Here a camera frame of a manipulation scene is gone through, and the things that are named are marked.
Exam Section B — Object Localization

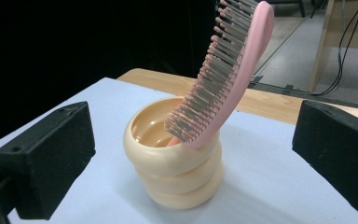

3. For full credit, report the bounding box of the black hanging cable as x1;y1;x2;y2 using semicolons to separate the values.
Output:
307;0;358;97

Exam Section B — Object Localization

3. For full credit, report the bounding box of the black floor cable with clips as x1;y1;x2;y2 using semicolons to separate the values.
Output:
248;75;358;112

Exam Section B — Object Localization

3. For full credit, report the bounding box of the light wooden furniture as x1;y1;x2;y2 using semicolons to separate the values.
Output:
308;0;358;94

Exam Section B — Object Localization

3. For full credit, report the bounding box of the white table sheet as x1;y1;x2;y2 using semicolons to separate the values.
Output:
0;77;358;224

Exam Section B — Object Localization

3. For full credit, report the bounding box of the cream ribbed cup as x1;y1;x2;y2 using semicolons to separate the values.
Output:
123;95;225;211

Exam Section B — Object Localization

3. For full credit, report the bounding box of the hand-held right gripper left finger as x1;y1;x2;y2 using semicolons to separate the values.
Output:
0;100;97;221

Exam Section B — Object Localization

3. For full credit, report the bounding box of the pink hairbrush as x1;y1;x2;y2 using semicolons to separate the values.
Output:
163;0;275;150

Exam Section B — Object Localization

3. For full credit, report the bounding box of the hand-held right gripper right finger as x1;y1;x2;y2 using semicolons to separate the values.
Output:
291;99;358;216

